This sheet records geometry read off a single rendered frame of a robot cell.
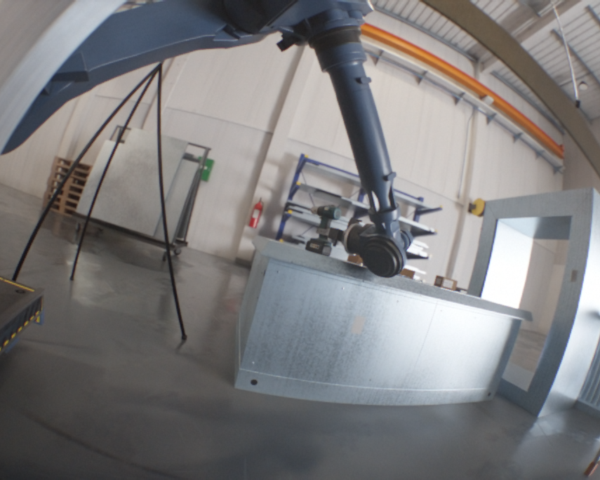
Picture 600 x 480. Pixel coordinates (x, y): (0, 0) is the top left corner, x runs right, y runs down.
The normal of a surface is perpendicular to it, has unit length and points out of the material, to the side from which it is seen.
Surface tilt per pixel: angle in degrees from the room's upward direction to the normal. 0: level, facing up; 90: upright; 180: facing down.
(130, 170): 78
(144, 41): 90
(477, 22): 90
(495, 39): 90
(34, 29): 92
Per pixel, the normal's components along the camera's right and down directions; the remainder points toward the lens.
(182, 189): 0.26, -0.16
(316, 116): 0.14, 0.02
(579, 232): -0.95, -0.27
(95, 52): 0.69, 0.06
